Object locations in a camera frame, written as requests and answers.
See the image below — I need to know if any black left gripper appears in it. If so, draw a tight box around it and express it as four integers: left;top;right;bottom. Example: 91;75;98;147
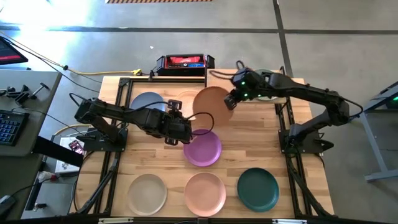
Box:
164;99;192;146

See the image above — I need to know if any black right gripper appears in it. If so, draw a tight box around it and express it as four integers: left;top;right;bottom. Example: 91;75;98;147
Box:
223;67;262;110

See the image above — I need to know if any light green plate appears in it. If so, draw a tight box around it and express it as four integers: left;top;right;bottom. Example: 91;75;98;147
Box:
254;68;280;102

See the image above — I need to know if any purple plate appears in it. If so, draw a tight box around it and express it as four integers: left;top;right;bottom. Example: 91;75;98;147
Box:
183;128;223;167

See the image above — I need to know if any cream plate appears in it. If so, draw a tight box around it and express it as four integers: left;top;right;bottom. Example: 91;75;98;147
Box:
172;90;200;121

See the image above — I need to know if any orange plate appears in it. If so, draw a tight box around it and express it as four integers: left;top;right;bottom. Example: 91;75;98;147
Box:
192;86;234;127

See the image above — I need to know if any blue plate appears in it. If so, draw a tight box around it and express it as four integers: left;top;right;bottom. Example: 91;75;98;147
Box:
129;91;169;112

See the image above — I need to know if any pink plate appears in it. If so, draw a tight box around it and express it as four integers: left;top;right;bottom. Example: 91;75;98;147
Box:
183;171;227;218

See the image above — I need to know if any red black toolbox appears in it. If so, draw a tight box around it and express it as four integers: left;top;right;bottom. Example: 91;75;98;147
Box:
155;53;216;77

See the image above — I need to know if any beige plate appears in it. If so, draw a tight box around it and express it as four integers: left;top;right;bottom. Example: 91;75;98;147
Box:
127;173;168;217

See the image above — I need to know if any dark green plate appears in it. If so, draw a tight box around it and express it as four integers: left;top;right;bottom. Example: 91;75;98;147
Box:
236;167;280;213

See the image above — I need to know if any phone with pink screen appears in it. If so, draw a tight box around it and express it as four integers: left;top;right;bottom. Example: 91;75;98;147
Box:
68;139;85;155

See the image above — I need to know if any white box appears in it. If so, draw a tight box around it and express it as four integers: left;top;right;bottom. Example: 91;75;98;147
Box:
55;136;85;174

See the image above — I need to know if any black flat panel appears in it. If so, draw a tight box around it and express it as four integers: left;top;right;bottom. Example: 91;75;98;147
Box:
32;136;84;167

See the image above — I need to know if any white red plug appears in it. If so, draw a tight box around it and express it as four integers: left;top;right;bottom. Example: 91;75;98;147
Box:
37;170;60;184

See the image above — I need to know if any grey desk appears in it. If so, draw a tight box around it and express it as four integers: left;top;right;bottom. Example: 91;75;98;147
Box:
0;68;63;220

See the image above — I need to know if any grey metal table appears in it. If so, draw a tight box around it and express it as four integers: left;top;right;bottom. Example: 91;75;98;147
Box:
341;81;398;183

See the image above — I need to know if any black clamp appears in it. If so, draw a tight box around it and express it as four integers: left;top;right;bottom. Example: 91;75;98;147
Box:
0;82;50;105

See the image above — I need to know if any black keyboard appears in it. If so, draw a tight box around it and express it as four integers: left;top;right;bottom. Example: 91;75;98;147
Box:
0;109;30;146

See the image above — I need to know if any black computer monitor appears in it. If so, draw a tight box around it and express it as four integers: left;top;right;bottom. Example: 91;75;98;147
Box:
0;36;29;65

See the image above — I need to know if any black computer mouse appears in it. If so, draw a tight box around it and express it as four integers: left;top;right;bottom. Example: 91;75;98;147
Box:
0;195;16;215

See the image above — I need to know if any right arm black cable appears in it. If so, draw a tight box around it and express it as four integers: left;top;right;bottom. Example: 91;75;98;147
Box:
210;60;246;78

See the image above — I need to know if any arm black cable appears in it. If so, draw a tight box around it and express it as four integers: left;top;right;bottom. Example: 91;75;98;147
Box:
210;60;246;78
185;111;215;136

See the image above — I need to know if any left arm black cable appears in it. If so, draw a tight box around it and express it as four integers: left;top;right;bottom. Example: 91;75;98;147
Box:
185;111;215;136

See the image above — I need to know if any yellow cable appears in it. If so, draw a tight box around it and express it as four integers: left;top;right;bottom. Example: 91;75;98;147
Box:
54;123;94;138
67;68;142;77

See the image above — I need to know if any black floor cable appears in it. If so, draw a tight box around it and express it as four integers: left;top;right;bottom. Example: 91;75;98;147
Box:
0;32;101;94

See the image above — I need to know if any black aluminium rig frame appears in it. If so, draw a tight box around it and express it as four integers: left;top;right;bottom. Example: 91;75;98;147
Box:
70;76;335;224

